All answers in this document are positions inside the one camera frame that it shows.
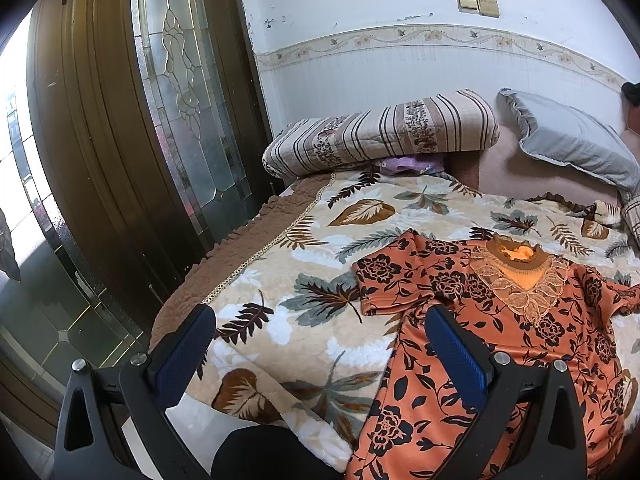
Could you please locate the person's dark trouser leg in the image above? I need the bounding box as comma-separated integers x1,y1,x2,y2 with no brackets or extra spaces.
210,425,346,480

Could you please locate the pink bed sheet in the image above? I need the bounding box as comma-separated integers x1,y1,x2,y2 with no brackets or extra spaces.
445,125,640,206

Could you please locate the dark hanging cloth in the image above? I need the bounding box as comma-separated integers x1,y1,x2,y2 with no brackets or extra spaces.
0,208,22,281

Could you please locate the wooden door with leaded glass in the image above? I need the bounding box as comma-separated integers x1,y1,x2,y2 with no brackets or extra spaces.
27,0,273,331

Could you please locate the orange floral shirt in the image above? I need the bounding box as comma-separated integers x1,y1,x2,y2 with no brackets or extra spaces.
345,229,640,480

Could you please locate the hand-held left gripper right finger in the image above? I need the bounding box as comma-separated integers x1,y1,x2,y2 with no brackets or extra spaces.
425,304,601,480

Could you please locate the grey pillow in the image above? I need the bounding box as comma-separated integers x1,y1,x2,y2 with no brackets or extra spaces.
496,87,640,203

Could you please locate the striped folded quilt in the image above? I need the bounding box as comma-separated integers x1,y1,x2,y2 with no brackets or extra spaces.
262,89,501,179

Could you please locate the purple cloth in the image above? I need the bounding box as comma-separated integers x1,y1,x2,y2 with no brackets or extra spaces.
377,155,446,177

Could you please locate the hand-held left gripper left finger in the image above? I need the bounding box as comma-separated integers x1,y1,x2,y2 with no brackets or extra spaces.
52,304,217,480

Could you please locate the plaid cloth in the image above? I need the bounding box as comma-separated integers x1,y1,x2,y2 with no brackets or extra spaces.
620,195,640,251

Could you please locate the leaf print blanket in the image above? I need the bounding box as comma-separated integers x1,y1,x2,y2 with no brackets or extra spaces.
150,170,640,480

